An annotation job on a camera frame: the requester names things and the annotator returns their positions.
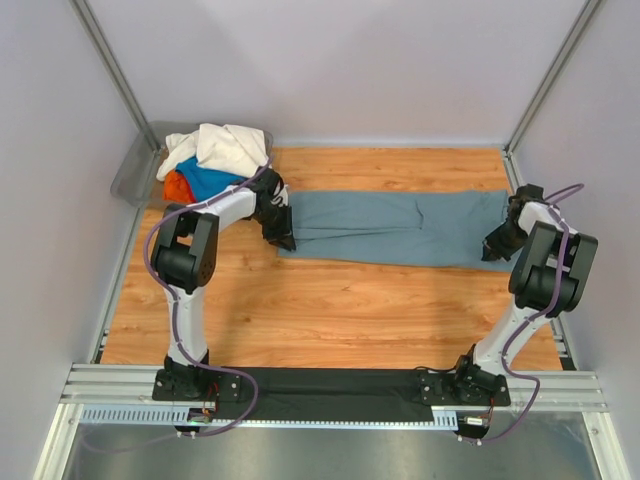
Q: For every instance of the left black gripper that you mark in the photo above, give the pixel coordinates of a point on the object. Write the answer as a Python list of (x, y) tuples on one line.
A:
[(283, 236)]

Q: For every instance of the aluminium corner post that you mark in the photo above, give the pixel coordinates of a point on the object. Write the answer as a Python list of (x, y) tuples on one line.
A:
[(576, 32), (91, 25)]

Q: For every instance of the right aluminium corner post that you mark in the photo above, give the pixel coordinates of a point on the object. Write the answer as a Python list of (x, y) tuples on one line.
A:
[(576, 32)]

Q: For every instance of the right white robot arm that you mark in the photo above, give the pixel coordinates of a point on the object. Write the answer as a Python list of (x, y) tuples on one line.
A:
[(548, 278)]

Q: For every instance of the grey-blue t shirt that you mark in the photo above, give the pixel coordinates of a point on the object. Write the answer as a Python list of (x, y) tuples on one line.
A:
[(408, 229)]

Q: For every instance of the left aluminium corner post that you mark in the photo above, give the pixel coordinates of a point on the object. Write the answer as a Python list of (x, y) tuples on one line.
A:
[(91, 25)]

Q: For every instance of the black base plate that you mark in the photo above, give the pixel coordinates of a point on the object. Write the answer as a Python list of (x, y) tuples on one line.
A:
[(325, 395)]

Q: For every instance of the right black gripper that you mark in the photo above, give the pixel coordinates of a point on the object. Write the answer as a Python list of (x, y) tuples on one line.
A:
[(492, 251)]

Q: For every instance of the grey slotted cable duct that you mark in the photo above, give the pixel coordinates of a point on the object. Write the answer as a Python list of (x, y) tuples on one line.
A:
[(186, 417)]

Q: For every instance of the white t shirt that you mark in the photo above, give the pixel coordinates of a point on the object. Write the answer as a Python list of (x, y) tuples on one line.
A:
[(233, 149)]

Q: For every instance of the blue t shirt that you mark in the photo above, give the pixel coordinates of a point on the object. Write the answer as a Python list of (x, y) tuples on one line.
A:
[(204, 182)]

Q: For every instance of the orange t shirt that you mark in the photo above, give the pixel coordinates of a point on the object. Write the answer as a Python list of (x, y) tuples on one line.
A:
[(176, 188)]

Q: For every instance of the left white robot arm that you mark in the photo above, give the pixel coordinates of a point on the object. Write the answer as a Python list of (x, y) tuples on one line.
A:
[(183, 261)]

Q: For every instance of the grey plastic bin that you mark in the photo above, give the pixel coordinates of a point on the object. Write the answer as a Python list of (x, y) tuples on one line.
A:
[(136, 181)]

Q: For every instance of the aluminium rail frame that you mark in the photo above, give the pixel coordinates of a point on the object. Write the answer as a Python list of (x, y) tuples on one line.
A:
[(129, 384)]

